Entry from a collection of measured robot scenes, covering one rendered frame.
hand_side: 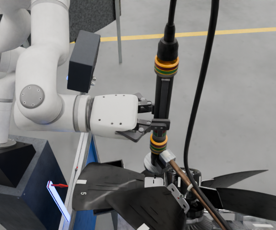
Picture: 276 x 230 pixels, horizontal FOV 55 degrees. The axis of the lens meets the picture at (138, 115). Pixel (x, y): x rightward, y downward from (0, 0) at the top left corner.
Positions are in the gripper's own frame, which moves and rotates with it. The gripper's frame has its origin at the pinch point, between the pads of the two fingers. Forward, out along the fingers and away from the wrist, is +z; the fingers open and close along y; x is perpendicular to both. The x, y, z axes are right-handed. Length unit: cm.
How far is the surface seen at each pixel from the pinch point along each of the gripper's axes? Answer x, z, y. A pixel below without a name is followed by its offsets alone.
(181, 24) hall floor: -156, 42, -305
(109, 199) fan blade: -13.8, -10.9, 13.9
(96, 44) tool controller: -33, -29, -74
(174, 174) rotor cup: -29.9, 6.3, -1.9
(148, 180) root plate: -37.5, -1.5, -3.1
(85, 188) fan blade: -36.3, -22.2, 1.0
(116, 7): -88, -37, -215
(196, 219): -38.2, 13.6, 8.8
